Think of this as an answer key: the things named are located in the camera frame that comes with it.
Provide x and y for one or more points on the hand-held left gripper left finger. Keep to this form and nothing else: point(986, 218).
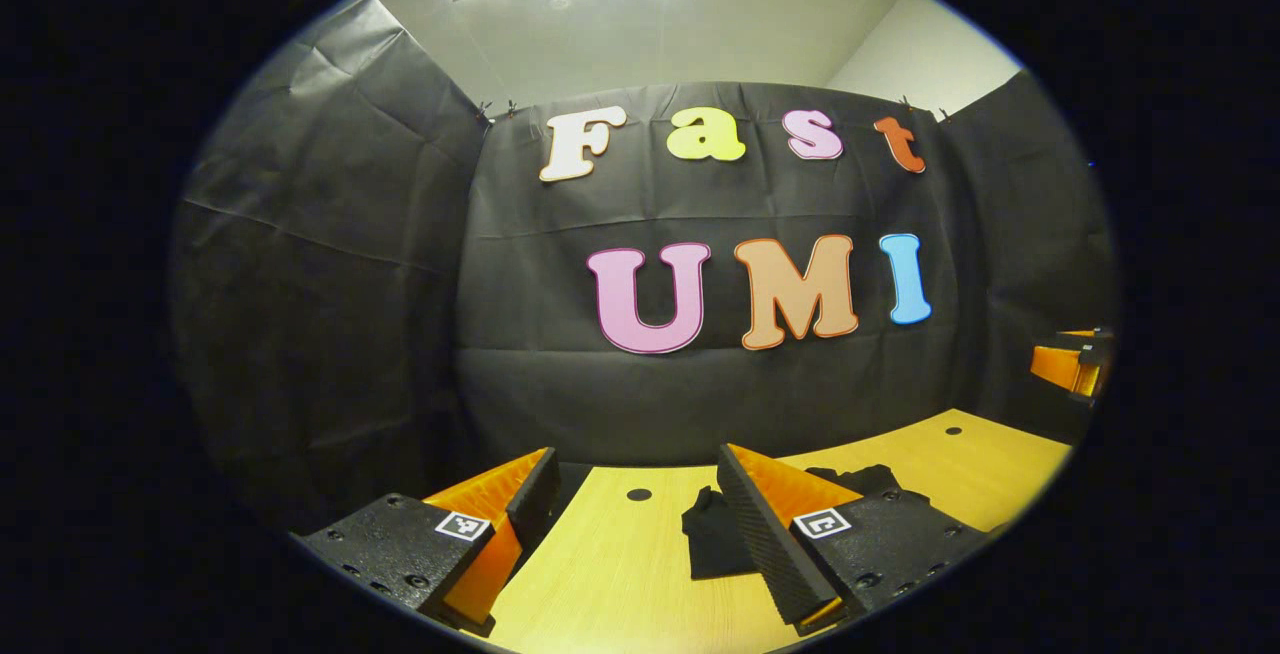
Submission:
point(535, 499)

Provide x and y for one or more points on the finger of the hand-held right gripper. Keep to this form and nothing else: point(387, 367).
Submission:
point(1060, 366)

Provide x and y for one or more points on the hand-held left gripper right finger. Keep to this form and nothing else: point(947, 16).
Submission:
point(765, 534)

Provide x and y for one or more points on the black shirt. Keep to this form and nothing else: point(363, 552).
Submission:
point(715, 534)

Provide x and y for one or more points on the black backdrop cloth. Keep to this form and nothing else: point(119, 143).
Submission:
point(560, 374)

